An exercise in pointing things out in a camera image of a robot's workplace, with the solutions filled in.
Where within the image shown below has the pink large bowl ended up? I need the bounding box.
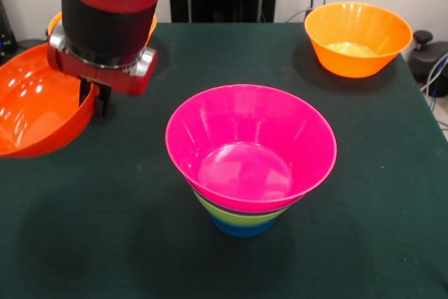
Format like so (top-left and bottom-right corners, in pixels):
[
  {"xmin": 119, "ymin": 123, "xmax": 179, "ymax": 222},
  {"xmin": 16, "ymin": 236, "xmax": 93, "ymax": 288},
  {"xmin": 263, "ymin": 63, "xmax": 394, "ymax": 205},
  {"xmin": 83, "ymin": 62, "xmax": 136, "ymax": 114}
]
[{"xmin": 164, "ymin": 83, "xmax": 339, "ymax": 214}]

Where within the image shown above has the black computer equipment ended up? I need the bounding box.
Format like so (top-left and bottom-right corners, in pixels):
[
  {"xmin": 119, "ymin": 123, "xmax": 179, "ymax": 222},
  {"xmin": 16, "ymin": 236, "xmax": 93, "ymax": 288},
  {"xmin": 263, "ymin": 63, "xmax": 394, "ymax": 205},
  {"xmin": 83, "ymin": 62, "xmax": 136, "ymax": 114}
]
[{"xmin": 0, "ymin": 0, "xmax": 18, "ymax": 57}]

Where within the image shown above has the grey office chair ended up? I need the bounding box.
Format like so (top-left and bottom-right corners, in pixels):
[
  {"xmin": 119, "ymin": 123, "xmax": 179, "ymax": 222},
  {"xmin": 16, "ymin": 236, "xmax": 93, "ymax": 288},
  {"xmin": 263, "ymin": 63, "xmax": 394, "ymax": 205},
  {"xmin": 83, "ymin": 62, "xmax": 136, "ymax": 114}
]
[{"xmin": 0, "ymin": 39, "xmax": 48, "ymax": 67}]

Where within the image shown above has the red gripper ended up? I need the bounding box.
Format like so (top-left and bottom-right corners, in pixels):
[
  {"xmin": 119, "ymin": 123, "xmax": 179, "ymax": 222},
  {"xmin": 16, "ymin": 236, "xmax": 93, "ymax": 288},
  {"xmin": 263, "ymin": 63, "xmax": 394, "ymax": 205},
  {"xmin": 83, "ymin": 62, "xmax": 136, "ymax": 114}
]
[{"xmin": 46, "ymin": 21, "xmax": 158, "ymax": 118}]

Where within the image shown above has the orange shallow bowl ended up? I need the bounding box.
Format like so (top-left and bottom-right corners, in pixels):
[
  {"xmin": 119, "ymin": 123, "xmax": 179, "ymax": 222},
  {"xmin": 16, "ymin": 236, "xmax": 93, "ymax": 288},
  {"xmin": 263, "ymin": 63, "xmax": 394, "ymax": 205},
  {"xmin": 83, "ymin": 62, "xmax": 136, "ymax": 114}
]
[{"xmin": 0, "ymin": 42, "xmax": 100, "ymax": 159}]

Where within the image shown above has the dark green tablecloth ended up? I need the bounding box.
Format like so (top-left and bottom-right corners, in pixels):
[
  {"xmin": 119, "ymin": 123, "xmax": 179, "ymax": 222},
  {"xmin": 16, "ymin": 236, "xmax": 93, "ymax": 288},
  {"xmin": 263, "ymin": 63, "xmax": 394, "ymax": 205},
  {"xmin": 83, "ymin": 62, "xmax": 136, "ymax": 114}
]
[{"xmin": 0, "ymin": 22, "xmax": 448, "ymax": 299}]

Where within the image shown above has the blue bowl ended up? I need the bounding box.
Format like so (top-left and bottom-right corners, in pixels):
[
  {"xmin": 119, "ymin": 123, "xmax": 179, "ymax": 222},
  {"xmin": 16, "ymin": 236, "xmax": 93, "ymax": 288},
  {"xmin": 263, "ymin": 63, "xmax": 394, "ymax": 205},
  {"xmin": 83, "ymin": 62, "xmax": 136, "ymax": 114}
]
[{"xmin": 209, "ymin": 214, "xmax": 279, "ymax": 239}]

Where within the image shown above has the yellow-orange large bowl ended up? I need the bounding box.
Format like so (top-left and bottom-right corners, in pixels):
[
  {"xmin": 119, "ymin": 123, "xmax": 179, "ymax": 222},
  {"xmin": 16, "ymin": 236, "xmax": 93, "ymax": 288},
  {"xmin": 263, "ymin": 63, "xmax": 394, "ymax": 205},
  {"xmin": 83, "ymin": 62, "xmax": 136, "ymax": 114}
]
[
  {"xmin": 304, "ymin": 1, "xmax": 414, "ymax": 78},
  {"xmin": 46, "ymin": 11, "xmax": 158, "ymax": 47}
]

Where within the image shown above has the grey cable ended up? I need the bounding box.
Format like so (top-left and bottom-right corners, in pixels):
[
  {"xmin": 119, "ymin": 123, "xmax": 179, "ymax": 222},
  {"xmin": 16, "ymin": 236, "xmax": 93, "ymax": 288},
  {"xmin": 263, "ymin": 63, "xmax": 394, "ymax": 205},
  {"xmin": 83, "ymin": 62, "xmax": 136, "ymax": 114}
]
[{"xmin": 421, "ymin": 53, "xmax": 448, "ymax": 92}]

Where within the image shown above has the large green bowl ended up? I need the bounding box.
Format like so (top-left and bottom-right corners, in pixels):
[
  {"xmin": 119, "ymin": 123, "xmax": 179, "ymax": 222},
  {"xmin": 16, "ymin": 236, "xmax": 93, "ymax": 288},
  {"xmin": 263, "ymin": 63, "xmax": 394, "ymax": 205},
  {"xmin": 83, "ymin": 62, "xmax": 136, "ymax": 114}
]
[{"xmin": 192, "ymin": 189, "xmax": 290, "ymax": 228}]

